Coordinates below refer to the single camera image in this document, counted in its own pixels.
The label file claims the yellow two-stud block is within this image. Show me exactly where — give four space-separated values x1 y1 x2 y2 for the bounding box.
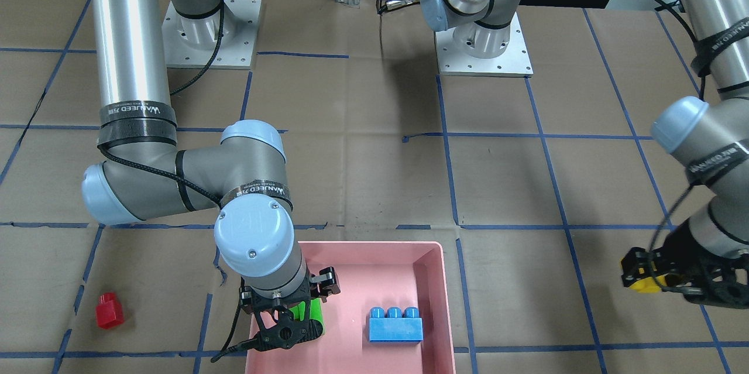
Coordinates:
621 267 684 293

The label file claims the black braided cable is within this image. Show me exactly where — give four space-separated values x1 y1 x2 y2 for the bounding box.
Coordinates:
169 0 226 97

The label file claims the red small block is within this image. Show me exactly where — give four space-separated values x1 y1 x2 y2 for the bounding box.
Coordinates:
95 292 124 330

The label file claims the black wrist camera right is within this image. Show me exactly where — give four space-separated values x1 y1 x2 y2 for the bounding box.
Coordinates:
251 311 324 352

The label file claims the blue three-stud block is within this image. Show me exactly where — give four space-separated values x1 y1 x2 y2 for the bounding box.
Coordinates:
367 306 424 343

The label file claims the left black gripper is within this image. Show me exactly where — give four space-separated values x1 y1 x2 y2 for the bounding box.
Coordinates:
620 228 748 309

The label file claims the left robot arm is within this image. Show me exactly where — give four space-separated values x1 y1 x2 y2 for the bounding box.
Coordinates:
377 0 748 309

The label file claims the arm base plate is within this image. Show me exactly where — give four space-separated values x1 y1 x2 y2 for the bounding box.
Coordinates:
162 0 262 70
434 14 534 77

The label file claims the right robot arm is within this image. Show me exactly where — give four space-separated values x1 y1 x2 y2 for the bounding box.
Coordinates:
82 0 340 355

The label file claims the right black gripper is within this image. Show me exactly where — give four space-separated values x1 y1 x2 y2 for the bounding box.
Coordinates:
239 266 341 351

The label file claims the green two-stud block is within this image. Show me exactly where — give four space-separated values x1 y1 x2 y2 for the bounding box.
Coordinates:
290 298 325 338

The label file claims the pink plastic box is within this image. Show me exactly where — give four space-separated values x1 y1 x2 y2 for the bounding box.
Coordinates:
245 241 456 374

